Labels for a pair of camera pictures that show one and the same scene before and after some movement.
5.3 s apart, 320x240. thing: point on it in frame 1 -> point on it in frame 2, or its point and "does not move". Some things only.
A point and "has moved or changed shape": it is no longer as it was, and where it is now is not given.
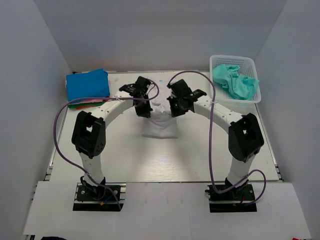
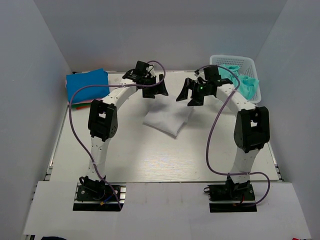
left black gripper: (145, 113) -> (151, 93)
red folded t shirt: (78, 108) does not move
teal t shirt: (240, 87) does not move
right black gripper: (175, 113) -> (188, 84)
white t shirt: (161, 124) has moved or changed shape
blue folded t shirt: (93, 83) does not move
